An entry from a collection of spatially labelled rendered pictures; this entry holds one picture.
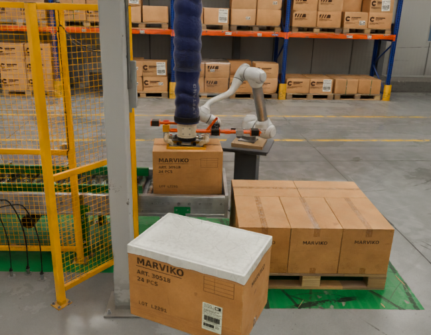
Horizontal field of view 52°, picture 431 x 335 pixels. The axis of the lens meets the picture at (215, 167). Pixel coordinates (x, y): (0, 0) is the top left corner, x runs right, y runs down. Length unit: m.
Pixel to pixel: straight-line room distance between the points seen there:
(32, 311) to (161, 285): 1.60
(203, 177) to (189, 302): 1.87
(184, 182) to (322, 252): 1.28
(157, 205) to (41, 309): 1.19
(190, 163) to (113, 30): 1.49
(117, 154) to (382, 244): 2.12
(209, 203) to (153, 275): 1.70
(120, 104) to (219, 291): 1.34
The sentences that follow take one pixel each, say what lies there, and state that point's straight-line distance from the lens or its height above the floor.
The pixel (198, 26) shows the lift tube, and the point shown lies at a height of 1.96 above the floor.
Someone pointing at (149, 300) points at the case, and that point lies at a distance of 2.30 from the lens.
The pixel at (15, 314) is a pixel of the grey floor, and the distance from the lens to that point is 3.64.
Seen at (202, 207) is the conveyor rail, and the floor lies 0.49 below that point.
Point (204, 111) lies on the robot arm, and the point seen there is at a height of 1.18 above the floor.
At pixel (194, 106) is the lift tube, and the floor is 1.31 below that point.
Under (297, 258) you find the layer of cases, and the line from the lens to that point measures 3.60.
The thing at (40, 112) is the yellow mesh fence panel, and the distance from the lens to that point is 3.01.
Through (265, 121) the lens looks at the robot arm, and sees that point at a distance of 4.49.
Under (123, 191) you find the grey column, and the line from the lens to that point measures 2.98.
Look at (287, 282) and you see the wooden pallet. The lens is 3.77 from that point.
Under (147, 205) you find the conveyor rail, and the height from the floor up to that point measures 0.50.
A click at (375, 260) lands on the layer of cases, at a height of 0.27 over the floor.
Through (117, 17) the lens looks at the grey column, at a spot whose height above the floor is 2.03.
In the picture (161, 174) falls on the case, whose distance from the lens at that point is 3.85.
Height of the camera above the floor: 2.10
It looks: 20 degrees down
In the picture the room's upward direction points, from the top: 2 degrees clockwise
